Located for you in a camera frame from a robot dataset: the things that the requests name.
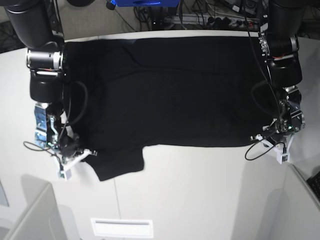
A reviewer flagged grey partition panel left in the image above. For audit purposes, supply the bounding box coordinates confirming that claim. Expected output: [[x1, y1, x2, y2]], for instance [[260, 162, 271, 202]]
[[2, 183, 68, 240]]

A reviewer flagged grey partition panel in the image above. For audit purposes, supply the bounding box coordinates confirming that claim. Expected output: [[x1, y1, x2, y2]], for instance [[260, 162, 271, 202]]
[[280, 165, 320, 240], [2, 183, 68, 240]]

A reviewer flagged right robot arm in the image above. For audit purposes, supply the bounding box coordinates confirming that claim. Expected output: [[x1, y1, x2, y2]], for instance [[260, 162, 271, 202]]
[[0, 0, 83, 161]]

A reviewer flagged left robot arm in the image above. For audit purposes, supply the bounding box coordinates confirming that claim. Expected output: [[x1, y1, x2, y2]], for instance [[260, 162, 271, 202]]
[[259, 0, 307, 153]]

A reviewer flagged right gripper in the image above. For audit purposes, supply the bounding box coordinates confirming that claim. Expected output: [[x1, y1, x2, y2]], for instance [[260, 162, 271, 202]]
[[57, 133, 83, 160]]

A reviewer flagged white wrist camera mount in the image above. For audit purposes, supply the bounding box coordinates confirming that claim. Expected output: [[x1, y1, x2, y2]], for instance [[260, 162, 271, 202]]
[[245, 134, 294, 164], [53, 148, 98, 181]]

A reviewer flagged black T-shirt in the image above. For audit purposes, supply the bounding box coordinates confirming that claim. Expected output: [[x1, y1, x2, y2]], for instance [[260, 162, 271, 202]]
[[65, 36, 279, 181]]

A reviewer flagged grey partition panel right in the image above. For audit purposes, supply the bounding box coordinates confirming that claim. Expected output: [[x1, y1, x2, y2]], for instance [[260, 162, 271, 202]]
[[280, 165, 320, 240]]

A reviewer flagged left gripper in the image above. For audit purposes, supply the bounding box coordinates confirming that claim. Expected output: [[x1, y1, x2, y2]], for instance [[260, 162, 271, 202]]
[[262, 124, 295, 150]]

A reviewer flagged white table slot plate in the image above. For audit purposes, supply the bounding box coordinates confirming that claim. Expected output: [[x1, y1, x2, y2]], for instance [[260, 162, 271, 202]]
[[90, 218, 154, 239]]

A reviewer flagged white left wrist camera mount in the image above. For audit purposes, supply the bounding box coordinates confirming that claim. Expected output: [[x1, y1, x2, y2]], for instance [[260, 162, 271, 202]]
[[245, 134, 294, 164]]

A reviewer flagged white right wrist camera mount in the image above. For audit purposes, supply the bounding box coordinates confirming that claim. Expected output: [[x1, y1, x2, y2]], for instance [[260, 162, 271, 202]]
[[53, 148, 98, 181]]

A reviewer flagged white power strip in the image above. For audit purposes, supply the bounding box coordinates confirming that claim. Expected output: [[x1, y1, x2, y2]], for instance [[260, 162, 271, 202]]
[[164, 13, 260, 32]]

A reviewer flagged blue box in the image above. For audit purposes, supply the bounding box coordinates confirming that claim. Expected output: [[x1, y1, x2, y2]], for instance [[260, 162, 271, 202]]
[[107, 0, 180, 8]]

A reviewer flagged black keyboard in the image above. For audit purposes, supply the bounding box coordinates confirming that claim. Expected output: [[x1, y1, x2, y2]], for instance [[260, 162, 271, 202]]
[[307, 172, 320, 200]]

